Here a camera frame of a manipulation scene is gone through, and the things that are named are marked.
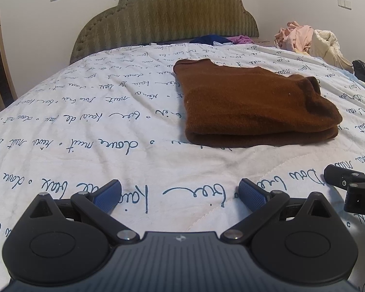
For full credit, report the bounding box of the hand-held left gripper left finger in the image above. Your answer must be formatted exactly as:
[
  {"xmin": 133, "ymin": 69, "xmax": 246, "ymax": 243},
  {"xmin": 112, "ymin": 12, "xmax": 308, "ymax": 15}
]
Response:
[{"xmin": 25, "ymin": 179, "xmax": 140, "ymax": 244}]

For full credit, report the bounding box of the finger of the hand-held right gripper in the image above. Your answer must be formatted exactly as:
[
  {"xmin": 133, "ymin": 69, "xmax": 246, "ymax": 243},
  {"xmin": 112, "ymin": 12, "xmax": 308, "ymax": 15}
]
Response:
[{"xmin": 324, "ymin": 164, "xmax": 365, "ymax": 189}]

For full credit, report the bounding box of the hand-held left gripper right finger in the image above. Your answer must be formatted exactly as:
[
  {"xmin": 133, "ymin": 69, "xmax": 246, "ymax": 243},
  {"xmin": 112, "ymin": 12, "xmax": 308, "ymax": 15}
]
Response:
[{"xmin": 220, "ymin": 178, "xmax": 339, "ymax": 244}]

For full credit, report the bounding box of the brown sweater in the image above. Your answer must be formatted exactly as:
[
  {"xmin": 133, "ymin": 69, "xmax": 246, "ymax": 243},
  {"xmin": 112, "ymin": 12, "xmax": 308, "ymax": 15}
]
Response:
[{"xmin": 173, "ymin": 58, "xmax": 343, "ymax": 148}]

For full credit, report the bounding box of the pink clothes pile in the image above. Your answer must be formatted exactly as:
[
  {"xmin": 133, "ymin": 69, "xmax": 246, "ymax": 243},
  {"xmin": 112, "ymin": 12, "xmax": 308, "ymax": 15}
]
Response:
[{"xmin": 274, "ymin": 21, "xmax": 316, "ymax": 52}]

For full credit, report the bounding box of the white printed blanket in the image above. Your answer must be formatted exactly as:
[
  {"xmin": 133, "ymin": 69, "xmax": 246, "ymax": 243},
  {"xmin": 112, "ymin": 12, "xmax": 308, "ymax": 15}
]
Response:
[{"xmin": 0, "ymin": 43, "xmax": 365, "ymax": 292}]

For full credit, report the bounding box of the cream cloth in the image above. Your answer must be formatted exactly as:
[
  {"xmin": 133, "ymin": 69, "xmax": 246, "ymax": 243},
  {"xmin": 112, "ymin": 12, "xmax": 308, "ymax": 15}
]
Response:
[{"xmin": 310, "ymin": 29, "xmax": 354, "ymax": 69}]

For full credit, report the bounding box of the purple cloth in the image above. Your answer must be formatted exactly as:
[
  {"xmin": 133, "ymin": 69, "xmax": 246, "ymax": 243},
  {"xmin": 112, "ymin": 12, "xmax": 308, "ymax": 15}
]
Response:
[{"xmin": 228, "ymin": 35, "xmax": 255, "ymax": 45}]

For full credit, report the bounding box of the blue cloth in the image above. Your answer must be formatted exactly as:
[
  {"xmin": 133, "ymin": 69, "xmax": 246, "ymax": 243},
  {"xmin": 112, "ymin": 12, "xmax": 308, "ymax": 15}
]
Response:
[{"xmin": 189, "ymin": 35, "xmax": 232, "ymax": 45}]

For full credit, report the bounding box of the wooden chair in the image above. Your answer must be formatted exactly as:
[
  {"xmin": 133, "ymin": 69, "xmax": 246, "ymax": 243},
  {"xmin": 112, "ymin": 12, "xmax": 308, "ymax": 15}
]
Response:
[{"xmin": 0, "ymin": 6, "xmax": 18, "ymax": 110}]

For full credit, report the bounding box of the green padded headboard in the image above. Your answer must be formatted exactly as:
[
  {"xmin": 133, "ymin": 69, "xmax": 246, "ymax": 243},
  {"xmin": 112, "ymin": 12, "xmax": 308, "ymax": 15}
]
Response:
[{"xmin": 69, "ymin": 0, "xmax": 260, "ymax": 65}]

